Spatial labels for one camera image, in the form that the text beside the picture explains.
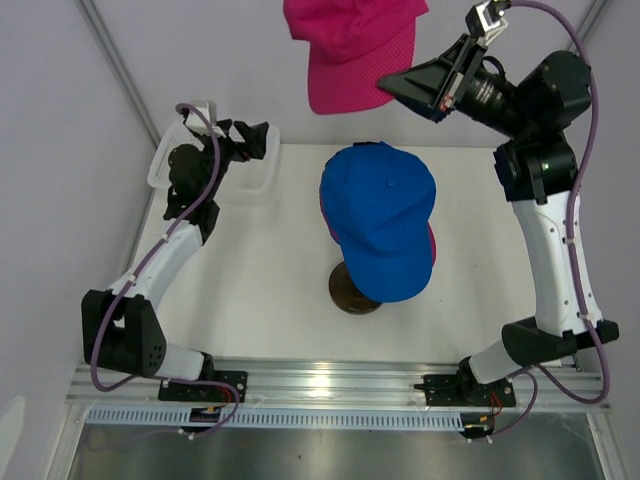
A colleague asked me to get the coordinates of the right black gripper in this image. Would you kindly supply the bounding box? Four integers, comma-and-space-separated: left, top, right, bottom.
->
377, 33, 534, 140

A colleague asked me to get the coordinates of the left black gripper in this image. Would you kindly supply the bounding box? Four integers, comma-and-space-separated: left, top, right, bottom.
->
197, 119, 267, 200

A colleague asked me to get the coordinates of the pink baseball cap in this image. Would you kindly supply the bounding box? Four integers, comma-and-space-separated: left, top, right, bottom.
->
319, 198, 437, 266

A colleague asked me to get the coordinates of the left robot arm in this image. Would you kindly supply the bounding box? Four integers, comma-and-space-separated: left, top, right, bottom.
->
81, 118, 281, 401

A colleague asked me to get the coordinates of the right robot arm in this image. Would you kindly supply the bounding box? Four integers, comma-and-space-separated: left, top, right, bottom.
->
377, 35, 619, 406

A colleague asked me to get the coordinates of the white plastic basket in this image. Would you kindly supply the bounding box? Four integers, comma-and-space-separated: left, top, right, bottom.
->
147, 121, 280, 204

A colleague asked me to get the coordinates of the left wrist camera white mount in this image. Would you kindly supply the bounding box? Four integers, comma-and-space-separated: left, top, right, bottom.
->
176, 100, 217, 136

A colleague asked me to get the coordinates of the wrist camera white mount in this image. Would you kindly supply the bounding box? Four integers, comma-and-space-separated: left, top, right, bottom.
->
176, 100, 217, 136
465, 1, 511, 47

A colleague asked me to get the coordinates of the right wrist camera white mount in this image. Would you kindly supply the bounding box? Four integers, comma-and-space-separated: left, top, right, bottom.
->
465, 1, 511, 47

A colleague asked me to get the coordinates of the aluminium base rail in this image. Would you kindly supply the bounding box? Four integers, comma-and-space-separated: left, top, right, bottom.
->
65, 358, 611, 413

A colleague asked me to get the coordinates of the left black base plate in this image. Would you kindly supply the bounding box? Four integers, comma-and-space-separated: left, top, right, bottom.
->
158, 370, 249, 403

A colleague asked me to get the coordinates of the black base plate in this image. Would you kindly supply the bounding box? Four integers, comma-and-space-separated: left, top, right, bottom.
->
413, 374, 516, 408
158, 370, 249, 403

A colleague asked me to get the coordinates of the white slotted cable duct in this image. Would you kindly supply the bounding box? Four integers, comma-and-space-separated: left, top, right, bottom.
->
86, 405, 464, 432

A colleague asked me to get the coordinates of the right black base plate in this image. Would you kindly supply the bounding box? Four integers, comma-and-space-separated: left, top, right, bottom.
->
413, 374, 516, 408

